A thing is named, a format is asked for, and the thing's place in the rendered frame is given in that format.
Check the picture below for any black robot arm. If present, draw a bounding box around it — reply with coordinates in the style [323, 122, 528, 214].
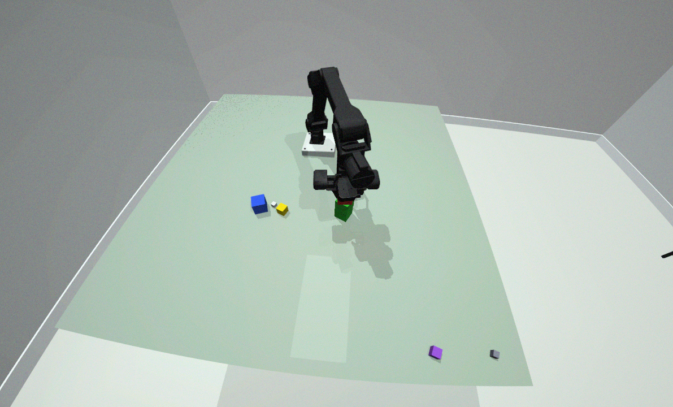
[305, 67, 375, 202]

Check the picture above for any green block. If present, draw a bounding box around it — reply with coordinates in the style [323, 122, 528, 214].
[335, 199, 354, 215]
[335, 208, 353, 222]

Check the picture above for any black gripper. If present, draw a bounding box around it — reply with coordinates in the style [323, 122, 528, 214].
[313, 161, 380, 198]

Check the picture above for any yellow block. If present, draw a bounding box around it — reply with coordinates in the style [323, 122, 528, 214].
[276, 203, 288, 216]

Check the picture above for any purple block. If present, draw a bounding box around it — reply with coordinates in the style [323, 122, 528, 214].
[429, 346, 442, 360]

